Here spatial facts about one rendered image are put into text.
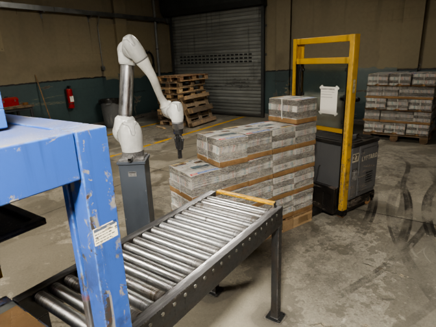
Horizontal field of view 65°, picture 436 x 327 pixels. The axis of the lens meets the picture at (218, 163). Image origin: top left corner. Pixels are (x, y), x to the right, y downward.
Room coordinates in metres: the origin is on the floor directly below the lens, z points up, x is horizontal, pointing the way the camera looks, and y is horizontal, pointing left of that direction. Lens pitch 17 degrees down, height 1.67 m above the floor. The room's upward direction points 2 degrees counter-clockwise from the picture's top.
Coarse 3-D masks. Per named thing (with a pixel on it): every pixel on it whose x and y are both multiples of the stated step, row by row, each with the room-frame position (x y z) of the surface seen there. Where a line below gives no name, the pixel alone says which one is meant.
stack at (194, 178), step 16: (192, 160) 2.91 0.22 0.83; (256, 160) 2.88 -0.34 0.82; (272, 160) 3.00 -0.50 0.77; (288, 160) 3.11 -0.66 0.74; (176, 176) 2.69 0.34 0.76; (192, 176) 2.50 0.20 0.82; (208, 176) 2.59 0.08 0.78; (224, 176) 2.69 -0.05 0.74; (240, 176) 2.77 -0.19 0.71; (256, 176) 2.88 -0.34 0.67; (288, 176) 3.11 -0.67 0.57; (192, 192) 2.50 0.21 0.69; (240, 192) 2.77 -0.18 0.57; (256, 192) 2.87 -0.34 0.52; (272, 192) 3.00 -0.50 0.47; (288, 208) 3.12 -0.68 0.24; (288, 224) 3.12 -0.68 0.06
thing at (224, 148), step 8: (216, 136) 2.81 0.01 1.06; (224, 136) 2.78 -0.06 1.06; (232, 136) 2.77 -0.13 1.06; (240, 136) 2.77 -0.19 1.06; (216, 144) 2.69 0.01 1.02; (224, 144) 2.67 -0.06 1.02; (232, 144) 2.71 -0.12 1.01; (240, 144) 2.76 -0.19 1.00; (216, 152) 2.68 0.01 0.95; (224, 152) 2.68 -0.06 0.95; (232, 152) 2.72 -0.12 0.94; (240, 152) 2.76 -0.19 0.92; (216, 160) 2.69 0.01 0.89; (224, 160) 2.67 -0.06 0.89
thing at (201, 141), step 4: (204, 132) 2.96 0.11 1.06; (208, 132) 2.96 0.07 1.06; (212, 132) 2.96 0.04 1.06; (216, 132) 2.96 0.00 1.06; (220, 132) 2.96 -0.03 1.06; (200, 136) 2.90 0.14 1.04; (204, 136) 2.85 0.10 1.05; (200, 140) 2.91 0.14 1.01; (204, 140) 2.85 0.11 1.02; (200, 144) 2.91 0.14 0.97; (204, 144) 2.85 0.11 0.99; (200, 148) 2.90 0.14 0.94; (204, 148) 2.85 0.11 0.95; (200, 152) 2.90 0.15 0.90; (204, 152) 2.84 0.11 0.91
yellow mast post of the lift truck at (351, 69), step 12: (348, 60) 3.35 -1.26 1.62; (348, 72) 3.34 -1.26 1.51; (348, 84) 3.34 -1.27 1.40; (348, 96) 3.33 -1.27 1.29; (348, 108) 3.32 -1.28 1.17; (348, 120) 3.32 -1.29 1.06; (348, 132) 3.32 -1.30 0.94; (348, 144) 3.33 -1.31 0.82; (348, 156) 3.34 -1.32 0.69; (348, 168) 3.35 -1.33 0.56; (348, 180) 3.36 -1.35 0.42
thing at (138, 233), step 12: (192, 204) 2.01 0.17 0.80; (168, 216) 1.85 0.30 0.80; (144, 228) 1.71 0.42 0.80; (132, 240) 1.61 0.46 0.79; (60, 276) 1.29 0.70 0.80; (36, 288) 1.21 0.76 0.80; (48, 288) 1.23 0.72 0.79; (24, 300) 1.15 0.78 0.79; (60, 300) 1.26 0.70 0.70; (36, 312) 1.18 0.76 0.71; (48, 312) 1.21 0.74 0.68
